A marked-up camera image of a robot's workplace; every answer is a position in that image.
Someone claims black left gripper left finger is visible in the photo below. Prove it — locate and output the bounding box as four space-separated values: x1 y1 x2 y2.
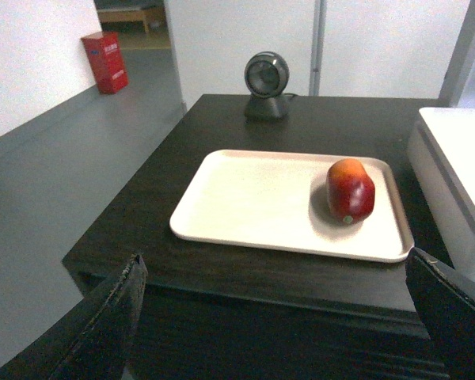
49 253 148 379

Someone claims black barcode scanner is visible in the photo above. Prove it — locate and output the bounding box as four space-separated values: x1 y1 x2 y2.
244 51 290 121

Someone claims wooden bench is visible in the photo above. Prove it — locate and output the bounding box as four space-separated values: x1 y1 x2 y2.
94 0 167 33

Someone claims dark red mango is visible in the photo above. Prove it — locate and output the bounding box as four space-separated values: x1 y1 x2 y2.
326 158 375 225

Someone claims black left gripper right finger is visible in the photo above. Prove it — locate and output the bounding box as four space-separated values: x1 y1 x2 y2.
405 247 475 379

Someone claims red fire extinguisher box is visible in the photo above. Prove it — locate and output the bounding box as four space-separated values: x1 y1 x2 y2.
82 32 128 94

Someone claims white plastic tray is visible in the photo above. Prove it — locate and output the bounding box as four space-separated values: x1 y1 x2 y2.
169 150 414 263

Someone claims white checkout scale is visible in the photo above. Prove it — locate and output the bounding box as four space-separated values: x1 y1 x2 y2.
407 107 475 282

